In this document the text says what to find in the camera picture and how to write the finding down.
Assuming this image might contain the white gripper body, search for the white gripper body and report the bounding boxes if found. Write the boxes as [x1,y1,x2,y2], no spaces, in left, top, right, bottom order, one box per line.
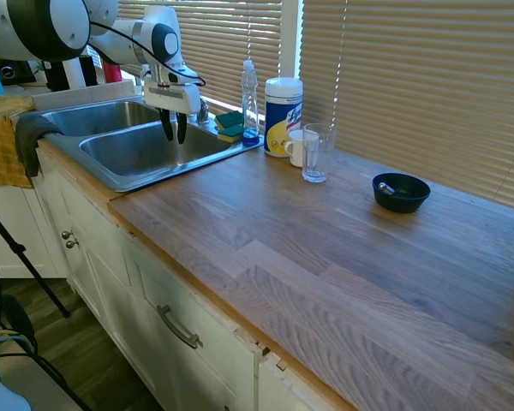
[142,81,202,116]

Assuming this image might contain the stainless steel double sink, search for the stainless steel double sink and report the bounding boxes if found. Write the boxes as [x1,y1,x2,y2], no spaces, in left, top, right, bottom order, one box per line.
[37,97,266,194]

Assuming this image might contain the white ceramic mug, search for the white ceramic mug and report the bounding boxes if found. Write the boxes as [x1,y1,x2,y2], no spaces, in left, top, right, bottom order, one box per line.
[284,129,320,169]

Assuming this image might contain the green yellow sponge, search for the green yellow sponge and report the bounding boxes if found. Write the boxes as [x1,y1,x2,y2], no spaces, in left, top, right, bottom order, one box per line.
[217,124,246,145]
[214,110,244,131]

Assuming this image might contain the red bottle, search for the red bottle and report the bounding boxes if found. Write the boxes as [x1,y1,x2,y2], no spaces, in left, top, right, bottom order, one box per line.
[102,59,123,85]

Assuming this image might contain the clear dish soap bottle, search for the clear dish soap bottle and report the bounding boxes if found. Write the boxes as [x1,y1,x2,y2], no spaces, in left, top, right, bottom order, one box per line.
[241,59,260,148]

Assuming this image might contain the narrow beige window blind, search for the narrow beige window blind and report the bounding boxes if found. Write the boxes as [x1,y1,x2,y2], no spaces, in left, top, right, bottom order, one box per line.
[117,0,284,113]

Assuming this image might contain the Lysol wipes canister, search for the Lysol wipes canister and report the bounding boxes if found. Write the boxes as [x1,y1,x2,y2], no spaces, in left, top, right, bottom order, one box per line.
[263,76,305,158]

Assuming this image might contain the black countertop appliance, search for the black countertop appliance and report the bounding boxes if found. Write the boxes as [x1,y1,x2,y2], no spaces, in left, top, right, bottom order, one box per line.
[44,61,69,92]

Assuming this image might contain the clear drinking glass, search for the clear drinking glass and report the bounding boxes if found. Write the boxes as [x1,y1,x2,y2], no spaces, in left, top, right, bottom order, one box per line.
[302,122,338,184]

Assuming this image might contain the grey cloth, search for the grey cloth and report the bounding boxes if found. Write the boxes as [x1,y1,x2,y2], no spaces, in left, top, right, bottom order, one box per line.
[14,110,66,179]

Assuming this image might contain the black silver toaster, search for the black silver toaster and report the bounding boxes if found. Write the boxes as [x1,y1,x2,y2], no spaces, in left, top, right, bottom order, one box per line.
[0,58,38,86]

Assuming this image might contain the white kitchen cabinet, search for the white kitchen cabinet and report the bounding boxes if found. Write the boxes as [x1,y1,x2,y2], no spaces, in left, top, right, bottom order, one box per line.
[0,145,356,411]

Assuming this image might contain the black tripod leg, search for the black tripod leg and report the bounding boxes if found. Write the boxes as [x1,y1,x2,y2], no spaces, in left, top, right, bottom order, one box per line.
[0,198,72,319]

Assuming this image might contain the dark blue bowl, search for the dark blue bowl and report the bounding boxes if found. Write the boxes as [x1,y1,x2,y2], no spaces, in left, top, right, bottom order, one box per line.
[371,172,432,214]

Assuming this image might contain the black rounded stand part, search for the black rounded stand part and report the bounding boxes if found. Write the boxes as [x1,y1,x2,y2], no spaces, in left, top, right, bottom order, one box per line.
[0,292,39,357]

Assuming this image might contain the wide beige window blind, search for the wide beige window blind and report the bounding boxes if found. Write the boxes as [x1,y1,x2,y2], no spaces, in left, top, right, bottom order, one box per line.
[299,0,514,214]

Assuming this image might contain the white rounded object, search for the white rounded object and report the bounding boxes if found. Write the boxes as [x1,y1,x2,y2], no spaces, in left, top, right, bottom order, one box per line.
[0,358,32,411]

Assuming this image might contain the metal drawer handle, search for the metal drawer handle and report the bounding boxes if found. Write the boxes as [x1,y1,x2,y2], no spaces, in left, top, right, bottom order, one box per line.
[155,304,204,350]

